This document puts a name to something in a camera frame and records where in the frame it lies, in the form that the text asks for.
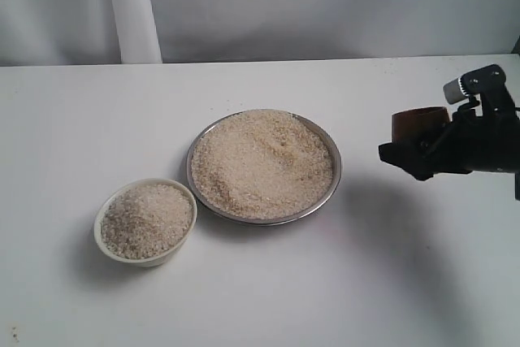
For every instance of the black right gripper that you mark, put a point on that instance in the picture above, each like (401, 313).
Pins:
(482, 136)

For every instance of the brown wooden cup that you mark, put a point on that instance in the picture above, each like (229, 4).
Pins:
(411, 124)

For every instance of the round steel rice tray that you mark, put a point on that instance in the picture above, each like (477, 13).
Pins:
(263, 167)

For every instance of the white ceramic rice bowl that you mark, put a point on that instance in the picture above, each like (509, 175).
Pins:
(144, 223)

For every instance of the white backdrop curtain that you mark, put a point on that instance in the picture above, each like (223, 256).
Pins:
(66, 32)

